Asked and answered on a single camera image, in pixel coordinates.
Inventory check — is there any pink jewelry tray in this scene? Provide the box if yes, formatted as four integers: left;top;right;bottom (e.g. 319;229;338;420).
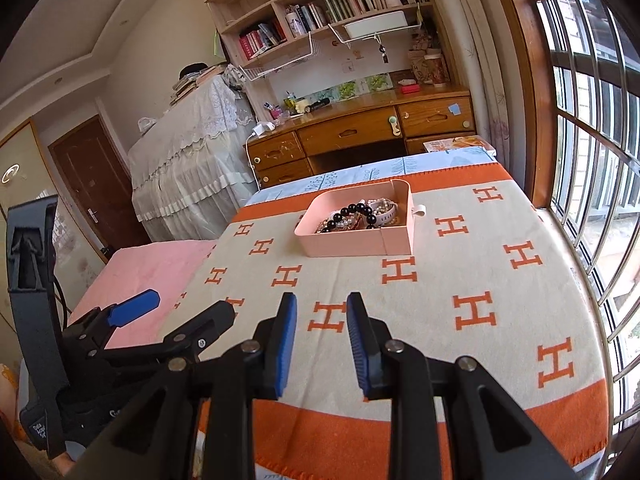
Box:
294;179;426;257

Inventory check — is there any pink blanket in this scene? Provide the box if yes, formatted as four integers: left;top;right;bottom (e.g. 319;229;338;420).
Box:
70;240;216;349

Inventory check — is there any orange H-pattern blanket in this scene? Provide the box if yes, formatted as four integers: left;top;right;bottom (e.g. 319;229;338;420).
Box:
163;162;608;479

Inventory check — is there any brown wooden door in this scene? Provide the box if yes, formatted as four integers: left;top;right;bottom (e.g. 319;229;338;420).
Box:
49;115;150;252

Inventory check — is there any white lace covered piano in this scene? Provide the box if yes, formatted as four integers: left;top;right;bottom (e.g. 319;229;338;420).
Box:
128;75;257;242

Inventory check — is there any white power adapter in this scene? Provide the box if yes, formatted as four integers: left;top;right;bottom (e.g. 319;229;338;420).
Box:
252;122;276;138

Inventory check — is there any light blue bed sheet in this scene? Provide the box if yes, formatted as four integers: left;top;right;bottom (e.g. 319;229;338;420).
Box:
247;146;496;205

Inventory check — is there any orange magazine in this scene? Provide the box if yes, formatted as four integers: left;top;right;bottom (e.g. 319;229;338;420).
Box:
423;136;497;156

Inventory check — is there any wooden desk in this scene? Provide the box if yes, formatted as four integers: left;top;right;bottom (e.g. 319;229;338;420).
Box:
246;84;476;188

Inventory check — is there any black flashlight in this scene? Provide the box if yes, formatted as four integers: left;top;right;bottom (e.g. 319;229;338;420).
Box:
305;98;331;114

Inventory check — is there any red box on desk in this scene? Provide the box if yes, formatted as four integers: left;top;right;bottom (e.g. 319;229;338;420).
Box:
398;84;421;94

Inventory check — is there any wooden bookshelf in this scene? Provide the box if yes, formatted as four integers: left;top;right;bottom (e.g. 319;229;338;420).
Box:
204;0;450;120

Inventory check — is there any window metal grille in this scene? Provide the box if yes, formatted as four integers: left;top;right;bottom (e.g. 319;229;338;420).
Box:
514;0;640;461

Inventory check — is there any black cable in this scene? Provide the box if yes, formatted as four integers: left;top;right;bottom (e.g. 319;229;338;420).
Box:
51;275;71;331

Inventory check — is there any black bead bracelet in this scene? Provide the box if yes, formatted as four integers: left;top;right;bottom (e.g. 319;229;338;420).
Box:
318;201;379;234

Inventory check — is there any white wire shelf basket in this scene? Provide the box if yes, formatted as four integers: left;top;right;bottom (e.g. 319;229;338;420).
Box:
240;34;318;82

